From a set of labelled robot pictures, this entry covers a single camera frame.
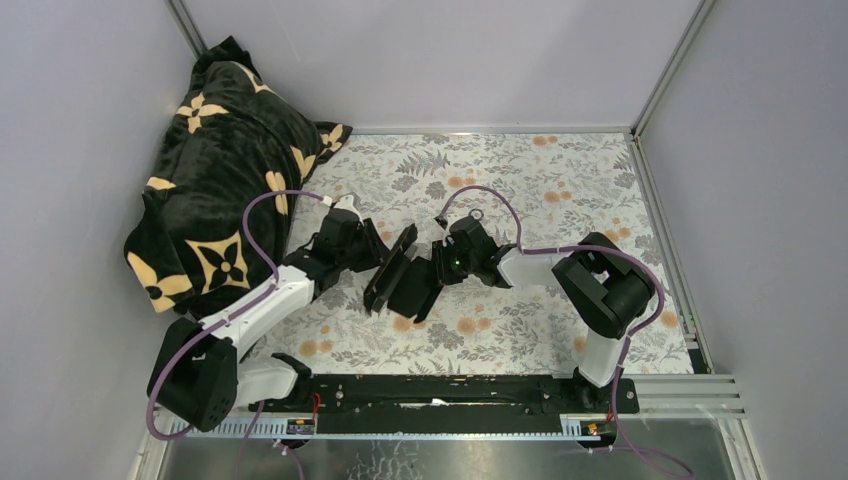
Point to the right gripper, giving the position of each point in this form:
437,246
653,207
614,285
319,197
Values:
442,251

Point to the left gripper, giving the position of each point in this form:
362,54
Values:
376,249

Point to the black paper box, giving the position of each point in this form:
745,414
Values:
407,284

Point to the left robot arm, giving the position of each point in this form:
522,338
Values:
202,371

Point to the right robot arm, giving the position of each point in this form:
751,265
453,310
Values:
608,289

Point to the floral tablecloth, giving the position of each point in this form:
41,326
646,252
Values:
546,190

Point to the black floral blanket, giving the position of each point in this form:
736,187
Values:
219,204

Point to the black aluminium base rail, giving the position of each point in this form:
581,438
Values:
466,407

